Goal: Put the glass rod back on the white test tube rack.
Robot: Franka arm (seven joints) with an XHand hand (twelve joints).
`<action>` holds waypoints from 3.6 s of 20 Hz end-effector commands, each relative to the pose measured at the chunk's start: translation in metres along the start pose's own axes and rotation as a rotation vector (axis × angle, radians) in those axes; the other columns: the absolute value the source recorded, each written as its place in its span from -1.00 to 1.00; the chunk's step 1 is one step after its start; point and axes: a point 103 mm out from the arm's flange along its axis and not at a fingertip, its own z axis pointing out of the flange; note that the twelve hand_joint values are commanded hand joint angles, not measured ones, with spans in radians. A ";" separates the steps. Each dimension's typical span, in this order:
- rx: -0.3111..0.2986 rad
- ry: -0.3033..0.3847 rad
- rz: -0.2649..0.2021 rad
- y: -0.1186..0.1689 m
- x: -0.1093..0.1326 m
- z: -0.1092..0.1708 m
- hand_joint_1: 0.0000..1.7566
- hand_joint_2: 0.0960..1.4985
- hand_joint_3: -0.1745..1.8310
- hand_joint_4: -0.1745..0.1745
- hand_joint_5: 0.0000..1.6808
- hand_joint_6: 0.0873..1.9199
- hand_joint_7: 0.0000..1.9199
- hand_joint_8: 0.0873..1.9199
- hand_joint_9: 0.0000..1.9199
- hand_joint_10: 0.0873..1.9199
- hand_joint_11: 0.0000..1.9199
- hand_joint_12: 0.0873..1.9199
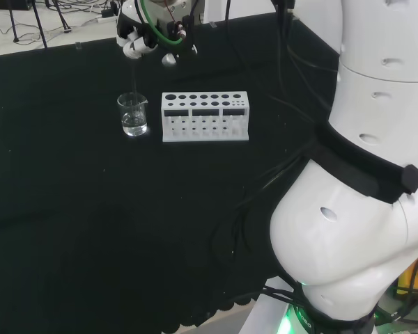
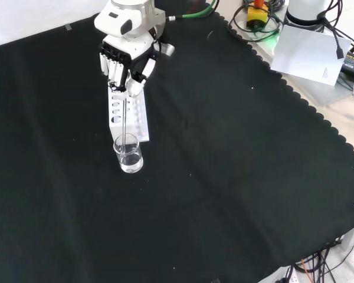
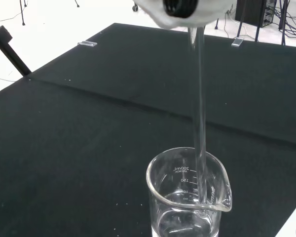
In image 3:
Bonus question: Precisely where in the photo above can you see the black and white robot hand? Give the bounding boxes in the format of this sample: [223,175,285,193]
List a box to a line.
[132,0,235,29]

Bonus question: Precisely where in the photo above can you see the white test tube rack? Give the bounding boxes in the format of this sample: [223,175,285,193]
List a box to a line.
[273,203,296,237]

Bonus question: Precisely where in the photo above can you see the blue metal stand legs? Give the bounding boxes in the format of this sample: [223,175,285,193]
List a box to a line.
[237,13,287,46]

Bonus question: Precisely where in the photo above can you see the black computer case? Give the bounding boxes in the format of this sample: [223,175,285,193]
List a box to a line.
[234,0,278,29]

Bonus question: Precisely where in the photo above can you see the black bench cloth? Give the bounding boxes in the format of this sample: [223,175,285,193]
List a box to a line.
[0,22,296,237]

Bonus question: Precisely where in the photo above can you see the thin black stand legs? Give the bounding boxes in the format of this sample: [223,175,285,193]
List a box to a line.
[19,0,30,26]

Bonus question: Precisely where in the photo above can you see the clear glass beaker with water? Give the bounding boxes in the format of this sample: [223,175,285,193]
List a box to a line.
[146,147,233,237]

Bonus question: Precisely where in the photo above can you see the tangle of dark floor cables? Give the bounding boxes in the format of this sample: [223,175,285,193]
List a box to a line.
[265,3,296,41]

